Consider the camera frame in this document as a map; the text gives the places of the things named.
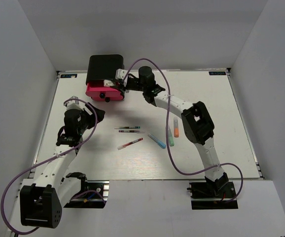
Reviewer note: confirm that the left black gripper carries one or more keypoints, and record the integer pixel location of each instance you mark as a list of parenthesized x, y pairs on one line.
[(100, 114)]

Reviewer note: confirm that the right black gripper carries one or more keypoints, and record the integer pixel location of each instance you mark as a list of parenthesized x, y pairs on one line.
[(122, 87)]

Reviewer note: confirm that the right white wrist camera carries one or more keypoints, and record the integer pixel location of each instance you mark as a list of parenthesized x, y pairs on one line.
[(121, 74)]

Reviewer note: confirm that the green gel pen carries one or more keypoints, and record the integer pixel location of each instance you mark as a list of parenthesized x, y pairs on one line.
[(127, 127)]

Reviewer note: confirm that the white eraser box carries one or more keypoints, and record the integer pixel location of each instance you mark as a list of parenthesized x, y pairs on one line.
[(109, 83)]

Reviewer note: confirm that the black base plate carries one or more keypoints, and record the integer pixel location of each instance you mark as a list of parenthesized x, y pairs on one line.
[(203, 199), (95, 199)]

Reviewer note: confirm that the purple gel pen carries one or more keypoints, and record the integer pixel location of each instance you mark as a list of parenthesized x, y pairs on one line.
[(131, 131)]

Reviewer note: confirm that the left blue table label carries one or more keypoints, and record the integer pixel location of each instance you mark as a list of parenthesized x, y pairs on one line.
[(68, 76)]

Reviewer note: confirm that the blue table label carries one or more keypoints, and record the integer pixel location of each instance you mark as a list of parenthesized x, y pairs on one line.
[(217, 73), (68, 76)]

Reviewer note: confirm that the orange highlighter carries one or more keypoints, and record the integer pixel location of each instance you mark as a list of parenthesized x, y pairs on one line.
[(176, 127)]

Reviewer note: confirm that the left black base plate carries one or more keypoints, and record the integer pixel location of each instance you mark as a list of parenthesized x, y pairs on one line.
[(95, 199)]

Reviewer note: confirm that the blue highlighter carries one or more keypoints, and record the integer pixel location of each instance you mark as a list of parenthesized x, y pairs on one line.
[(157, 141)]

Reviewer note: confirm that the black drawer cabinet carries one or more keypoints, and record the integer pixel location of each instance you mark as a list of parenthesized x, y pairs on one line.
[(103, 67)]

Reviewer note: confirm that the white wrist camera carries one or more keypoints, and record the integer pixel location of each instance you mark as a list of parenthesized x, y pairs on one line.
[(121, 74), (73, 103)]

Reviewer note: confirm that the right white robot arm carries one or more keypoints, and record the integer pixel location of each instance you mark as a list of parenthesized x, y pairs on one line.
[(196, 120)]

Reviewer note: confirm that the pink top drawer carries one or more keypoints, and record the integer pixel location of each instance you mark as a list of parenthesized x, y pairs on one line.
[(97, 91)]

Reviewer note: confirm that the green highlighter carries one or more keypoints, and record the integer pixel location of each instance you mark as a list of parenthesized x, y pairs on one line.
[(170, 137)]

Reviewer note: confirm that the right blue table label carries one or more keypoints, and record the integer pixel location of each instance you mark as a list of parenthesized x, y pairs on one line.
[(217, 73)]

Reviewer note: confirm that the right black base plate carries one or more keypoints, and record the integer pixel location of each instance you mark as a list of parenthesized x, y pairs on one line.
[(203, 199)]

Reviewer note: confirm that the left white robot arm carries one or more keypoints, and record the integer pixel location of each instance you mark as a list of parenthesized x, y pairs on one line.
[(42, 202)]

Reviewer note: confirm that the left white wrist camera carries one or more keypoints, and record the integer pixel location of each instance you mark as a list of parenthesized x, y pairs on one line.
[(73, 103)]

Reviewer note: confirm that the red gel pen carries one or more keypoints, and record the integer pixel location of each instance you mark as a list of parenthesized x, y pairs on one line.
[(128, 144)]

